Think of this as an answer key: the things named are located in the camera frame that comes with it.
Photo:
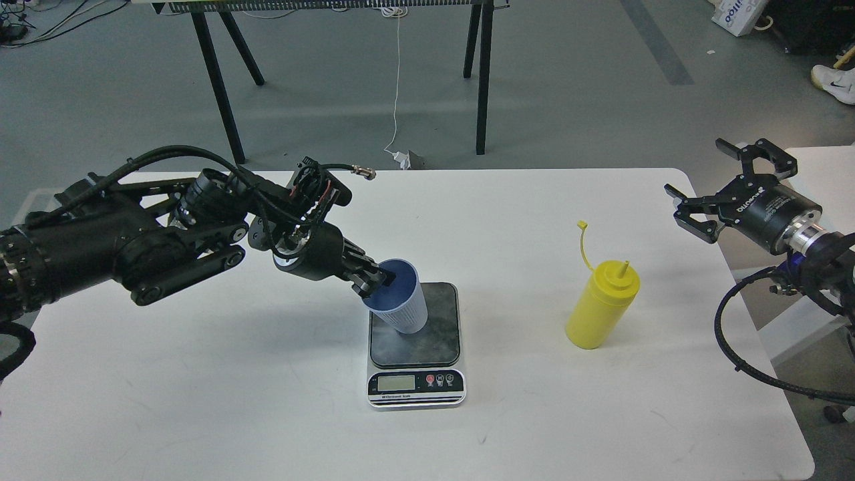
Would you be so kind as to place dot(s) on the yellow squeeze bottle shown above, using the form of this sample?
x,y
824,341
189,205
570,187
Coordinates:
x,y
611,287

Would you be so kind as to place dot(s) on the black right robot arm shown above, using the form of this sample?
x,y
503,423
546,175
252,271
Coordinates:
x,y
804,239

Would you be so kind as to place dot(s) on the black trestle table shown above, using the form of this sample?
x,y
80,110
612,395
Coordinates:
x,y
342,34

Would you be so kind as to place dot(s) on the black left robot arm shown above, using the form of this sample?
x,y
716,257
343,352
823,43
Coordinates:
x,y
169,219

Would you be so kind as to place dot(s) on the white sneaker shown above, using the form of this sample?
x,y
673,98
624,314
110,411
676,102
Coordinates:
x,y
838,83

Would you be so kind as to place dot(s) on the white cardboard box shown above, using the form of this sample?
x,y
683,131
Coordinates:
x,y
739,18

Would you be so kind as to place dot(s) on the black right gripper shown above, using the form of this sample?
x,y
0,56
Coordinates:
x,y
755,204

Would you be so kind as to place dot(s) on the digital kitchen scale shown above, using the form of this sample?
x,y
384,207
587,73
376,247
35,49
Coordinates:
x,y
423,369

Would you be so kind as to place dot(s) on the blue plastic cup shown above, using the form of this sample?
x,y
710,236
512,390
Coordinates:
x,y
400,303

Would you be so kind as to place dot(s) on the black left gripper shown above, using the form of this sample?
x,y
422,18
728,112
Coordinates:
x,y
327,253

